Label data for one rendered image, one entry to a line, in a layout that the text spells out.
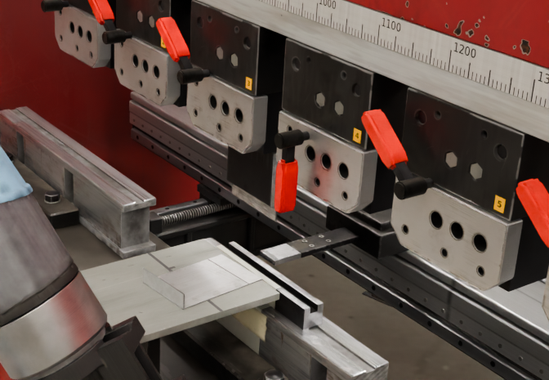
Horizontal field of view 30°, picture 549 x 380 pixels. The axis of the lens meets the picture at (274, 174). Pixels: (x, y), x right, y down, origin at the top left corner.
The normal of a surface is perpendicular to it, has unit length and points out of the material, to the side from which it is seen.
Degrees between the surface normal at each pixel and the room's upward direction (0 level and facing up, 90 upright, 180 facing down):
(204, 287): 0
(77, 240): 0
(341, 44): 90
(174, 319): 0
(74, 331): 63
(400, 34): 90
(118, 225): 90
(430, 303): 90
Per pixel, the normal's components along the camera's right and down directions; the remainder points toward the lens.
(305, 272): 0.06, -0.92
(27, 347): -0.07, 0.27
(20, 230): 0.62, -0.18
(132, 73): -0.81, 0.18
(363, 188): 0.59, 0.34
